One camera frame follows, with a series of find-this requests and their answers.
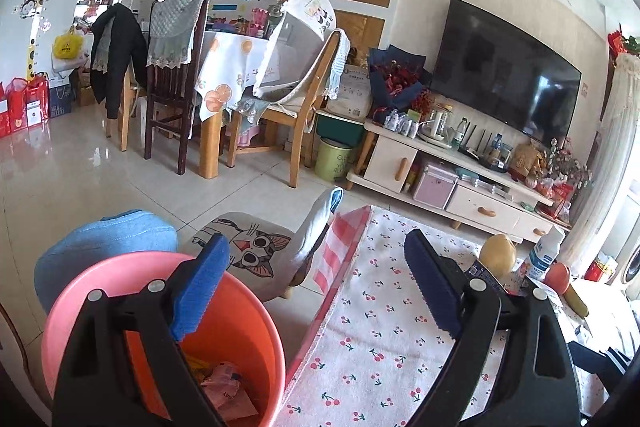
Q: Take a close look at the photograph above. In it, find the pink plastic trash bucket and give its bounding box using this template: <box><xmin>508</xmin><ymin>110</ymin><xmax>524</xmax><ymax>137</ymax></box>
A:
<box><xmin>40</xmin><ymin>251</ymin><xmax>285</xmax><ymax>426</ymax></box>

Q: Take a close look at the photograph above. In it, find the dark blue carton box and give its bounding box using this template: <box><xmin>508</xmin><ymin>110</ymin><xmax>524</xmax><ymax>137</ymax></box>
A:
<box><xmin>466</xmin><ymin>259</ymin><xmax>506</xmax><ymax>295</ymax></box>

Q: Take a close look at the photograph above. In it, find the yellow banana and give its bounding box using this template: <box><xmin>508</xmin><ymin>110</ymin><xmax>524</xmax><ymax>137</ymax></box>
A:
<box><xmin>563</xmin><ymin>284</ymin><xmax>589</xmax><ymax>319</ymax></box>

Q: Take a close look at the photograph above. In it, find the red apple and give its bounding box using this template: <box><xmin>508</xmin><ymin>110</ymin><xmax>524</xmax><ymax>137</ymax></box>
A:
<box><xmin>544</xmin><ymin>262</ymin><xmax>570</xmax><ymax>296</ymax></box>

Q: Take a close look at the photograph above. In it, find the white blue milk bottle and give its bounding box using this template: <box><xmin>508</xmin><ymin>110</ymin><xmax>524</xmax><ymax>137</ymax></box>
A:
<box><xmin>524</xmin><ymin>225</ymin><xmax>565</xmax><ymax>281</ymax></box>

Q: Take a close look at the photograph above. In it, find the yellow round pear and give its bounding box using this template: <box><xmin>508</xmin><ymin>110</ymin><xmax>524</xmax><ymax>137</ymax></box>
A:
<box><xmin>480</xmin><ymin>234</ymin><xmax>516</xmax><ymax>279</ymax></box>

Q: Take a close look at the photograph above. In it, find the blue denim knee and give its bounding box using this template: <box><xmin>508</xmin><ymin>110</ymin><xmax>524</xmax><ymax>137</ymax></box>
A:
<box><xmin>34</xmin><ymin>210</ymin><xmax>178</xmax><ymax>313</ymax></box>

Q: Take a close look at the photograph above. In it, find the washing machine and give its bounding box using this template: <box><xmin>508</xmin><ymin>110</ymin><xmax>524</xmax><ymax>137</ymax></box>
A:
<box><xmin>618</xmin><ymin>246</ymin><xmax>640</xmax><ymax>301</ymax></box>

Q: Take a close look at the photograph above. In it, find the cherry print tablecloth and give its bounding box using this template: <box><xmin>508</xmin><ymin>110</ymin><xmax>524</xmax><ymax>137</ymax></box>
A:
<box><xmin>271</xmin><ymin>204</ymin><xmax>609</xmax><ymax>427</ymax></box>

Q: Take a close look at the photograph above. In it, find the white tv cabinet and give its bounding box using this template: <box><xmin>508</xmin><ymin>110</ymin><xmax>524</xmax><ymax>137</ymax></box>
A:
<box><xmin>346</xmin><ymin>120</ymin><xmax>570</xmax><ymax>243</ymax></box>

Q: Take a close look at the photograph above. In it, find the pink storage box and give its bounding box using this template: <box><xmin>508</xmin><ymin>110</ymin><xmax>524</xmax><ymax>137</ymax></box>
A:
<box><xmin>412</xmin><ymin>162</ymin><xmax>459</xmax><ymax>209</ymax></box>

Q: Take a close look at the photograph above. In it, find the clear electric kettle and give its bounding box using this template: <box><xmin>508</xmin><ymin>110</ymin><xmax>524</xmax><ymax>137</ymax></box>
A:
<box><xmin>418</xmin><ymin>104</ymin><xmax>454</xmax><ymax>145</ymax></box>

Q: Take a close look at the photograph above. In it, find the red gift bag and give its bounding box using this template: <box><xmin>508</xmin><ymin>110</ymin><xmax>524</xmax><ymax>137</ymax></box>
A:
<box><xmin>6</xmin><ymin>75</ymin><xmax>49</xmax><ymax>133</ymax></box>

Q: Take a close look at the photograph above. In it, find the green waste bin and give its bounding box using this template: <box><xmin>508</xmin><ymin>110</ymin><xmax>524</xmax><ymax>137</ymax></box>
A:
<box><xmin>314</xmin><ymin>138</ymin><xmax>355</xmax><ymax>182</ymax></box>

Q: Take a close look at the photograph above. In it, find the black flat television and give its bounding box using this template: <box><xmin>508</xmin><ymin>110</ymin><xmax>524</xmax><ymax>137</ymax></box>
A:
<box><xmin>431</xmin><ymin>0</ymin><xmax>582</xmax><ymax>145</ymax></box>

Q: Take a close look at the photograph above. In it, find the light wooden chair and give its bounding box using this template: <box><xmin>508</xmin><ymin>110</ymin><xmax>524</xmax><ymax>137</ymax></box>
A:
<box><xmin>227</xmin><ymin>30</ymin><xmax>346</xmax><ymax>188</ymax></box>

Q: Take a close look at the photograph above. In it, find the white sack bag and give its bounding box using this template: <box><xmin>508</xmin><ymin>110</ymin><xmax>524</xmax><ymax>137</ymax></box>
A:
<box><xmin>326</xmin><ymin>65</ymin><xmax>372</xmax><ymax>121</ymax></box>

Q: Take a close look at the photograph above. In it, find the black hanging jacket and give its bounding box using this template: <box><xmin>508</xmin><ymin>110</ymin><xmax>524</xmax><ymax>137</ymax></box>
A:
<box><xmin>90</xmin><ymin>3</ymin><xmax>148</xmax><ymax>120</ymax></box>

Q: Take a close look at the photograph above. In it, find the yellow bag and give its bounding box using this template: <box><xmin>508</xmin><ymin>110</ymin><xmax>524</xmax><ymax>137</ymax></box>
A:
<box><xmin>52</xmin><ymin>28</ymin><xmax>84</xmax><ymax>61</ymax></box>

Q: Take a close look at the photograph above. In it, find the dark blue flower bouquet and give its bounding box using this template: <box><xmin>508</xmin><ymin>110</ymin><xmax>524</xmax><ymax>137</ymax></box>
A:
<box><xmin>368</xmin><ymin>44</ymin><xmax>435</xmax><ymax>124</ymax></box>

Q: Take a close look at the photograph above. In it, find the dining table with cloth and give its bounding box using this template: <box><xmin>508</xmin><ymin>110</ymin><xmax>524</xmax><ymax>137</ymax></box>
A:
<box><xmin>195</xmin><ymin>31</ymin><xmax>269</xmax><ymax>179</ymax></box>

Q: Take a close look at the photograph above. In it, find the dark wooden chair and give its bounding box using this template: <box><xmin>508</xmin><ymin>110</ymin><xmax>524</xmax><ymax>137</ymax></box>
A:
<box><xmin>143</xmin><ymin>0</ymin><xmax>209</xmax><ymax>176</ymax></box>

